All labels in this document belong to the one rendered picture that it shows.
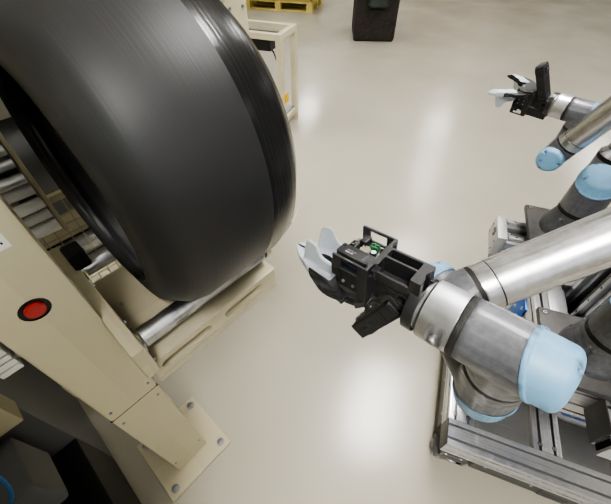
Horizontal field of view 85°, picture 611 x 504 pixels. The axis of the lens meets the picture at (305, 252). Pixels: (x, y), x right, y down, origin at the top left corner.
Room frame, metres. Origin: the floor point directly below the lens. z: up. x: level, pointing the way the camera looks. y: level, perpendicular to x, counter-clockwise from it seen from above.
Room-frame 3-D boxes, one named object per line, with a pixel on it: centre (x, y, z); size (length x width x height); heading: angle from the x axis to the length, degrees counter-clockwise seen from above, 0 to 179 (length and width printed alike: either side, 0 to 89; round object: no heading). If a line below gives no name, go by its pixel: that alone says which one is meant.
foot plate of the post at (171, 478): (0.34, 0.49, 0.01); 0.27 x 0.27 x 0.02; 48
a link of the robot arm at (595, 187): (0.86, -0.92, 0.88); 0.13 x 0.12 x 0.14; 134
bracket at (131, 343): (0.42, 0.45, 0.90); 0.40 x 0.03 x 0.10; 48
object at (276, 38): (3.21, 0.41, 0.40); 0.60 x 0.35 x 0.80; 69
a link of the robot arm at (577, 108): (1.06, -0.91, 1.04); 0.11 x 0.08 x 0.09; 44
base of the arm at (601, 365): (0.39, -0.74, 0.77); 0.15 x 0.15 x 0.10
